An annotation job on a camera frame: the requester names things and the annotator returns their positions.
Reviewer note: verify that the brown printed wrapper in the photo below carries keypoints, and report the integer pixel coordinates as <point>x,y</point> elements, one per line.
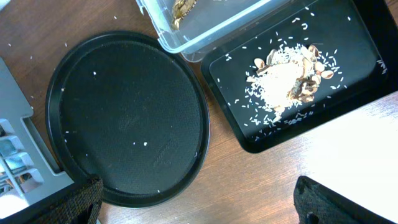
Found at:
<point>180,9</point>

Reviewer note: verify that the grey plastic dishwasher rack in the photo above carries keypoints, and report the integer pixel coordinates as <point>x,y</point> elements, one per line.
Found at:
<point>26,163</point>

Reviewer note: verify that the rice and peanut shell scraps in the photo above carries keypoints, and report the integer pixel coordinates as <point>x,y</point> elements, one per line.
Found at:
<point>281,76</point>

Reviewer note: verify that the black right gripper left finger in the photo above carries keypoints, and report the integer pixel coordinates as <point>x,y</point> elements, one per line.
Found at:
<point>78,203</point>

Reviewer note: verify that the clear plastic bin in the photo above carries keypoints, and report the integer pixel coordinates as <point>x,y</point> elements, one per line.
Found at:
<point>208,25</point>

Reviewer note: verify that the black rectangular tray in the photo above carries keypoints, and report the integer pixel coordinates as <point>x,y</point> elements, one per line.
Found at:
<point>382,30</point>

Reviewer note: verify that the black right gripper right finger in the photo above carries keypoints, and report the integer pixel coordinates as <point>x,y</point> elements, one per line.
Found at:
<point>317,204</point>

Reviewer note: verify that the pink plastic cup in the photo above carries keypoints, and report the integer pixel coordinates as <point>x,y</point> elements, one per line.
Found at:
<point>11,203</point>

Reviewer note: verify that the round black tray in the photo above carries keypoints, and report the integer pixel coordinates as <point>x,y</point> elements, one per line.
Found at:
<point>120,107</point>

